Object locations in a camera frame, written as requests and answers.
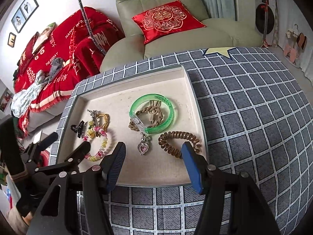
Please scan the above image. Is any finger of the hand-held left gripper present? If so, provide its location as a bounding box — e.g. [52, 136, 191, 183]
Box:
[23, 132, 59, 161]
[36, 141, 92, 175]

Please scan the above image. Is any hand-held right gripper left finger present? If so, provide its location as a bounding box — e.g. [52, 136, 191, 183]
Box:
[27, 141, 127, 235]

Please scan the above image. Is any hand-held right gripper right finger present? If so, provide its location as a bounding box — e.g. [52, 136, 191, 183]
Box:
[181, 142, 282, 235]

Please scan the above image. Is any black claw hair clip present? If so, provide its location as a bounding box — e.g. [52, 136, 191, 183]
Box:
[70, 120, 88, 139]

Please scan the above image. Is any pink yellow bead bracelet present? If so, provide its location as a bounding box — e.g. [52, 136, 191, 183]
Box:
[82, 125, 115, 162]

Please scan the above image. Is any silver heart pendant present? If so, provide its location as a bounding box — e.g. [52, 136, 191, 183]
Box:
[137, 132, 151, 155]

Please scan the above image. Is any brown coil hair tie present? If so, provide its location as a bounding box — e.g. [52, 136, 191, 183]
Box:
[158, 132, 201, 159]

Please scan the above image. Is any beige rabbit hair clip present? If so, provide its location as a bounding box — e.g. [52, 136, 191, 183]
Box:
[147, 99, 162, 125]

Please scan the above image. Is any brown braided hair tie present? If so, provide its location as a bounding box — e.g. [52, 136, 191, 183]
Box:
[128, 104, 164, 132]

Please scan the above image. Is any grey jewelry tray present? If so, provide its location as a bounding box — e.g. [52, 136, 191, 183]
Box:
[49, 64, 209, 188]

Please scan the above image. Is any green translucent bangle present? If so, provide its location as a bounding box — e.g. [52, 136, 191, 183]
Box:
[129, 93, 175, 135]

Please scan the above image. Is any person's left forearm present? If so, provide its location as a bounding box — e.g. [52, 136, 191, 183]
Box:
[7, 206, 33, 233]

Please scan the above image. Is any light patterned cloth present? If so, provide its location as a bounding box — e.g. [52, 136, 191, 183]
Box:
[10, 75, 53, 118]

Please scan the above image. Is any grey cloth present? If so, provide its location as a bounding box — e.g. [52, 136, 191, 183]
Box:
[48, 57, 65, 82]

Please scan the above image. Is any grey checked tablecloth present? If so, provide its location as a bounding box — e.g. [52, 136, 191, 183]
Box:
[49, 46, 313, 235]

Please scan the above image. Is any printed pillow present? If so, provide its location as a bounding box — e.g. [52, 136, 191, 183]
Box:
[31, 22, 57, 54]

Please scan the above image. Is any red printed blanket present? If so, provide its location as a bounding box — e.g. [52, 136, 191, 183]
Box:
[12, 6, 126, 137]

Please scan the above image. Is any red embroidered cushion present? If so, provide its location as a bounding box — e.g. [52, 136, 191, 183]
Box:
[131, 0, 207, 45]

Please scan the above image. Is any white washing machine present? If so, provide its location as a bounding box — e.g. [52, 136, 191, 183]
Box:
[253, 0, 279, 48]

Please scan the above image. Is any gold hair tie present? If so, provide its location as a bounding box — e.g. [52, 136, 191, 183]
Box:
[96, 113, 110, 134]

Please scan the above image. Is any small black picture frame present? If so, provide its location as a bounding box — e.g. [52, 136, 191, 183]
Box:
[7, 32, 17, 47]

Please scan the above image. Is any flexible metal hose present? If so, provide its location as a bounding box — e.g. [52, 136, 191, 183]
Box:
[75, 0, 108, 55]

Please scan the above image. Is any red handled mop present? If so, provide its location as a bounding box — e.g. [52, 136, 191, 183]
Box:
[260, 0, 271, 47]

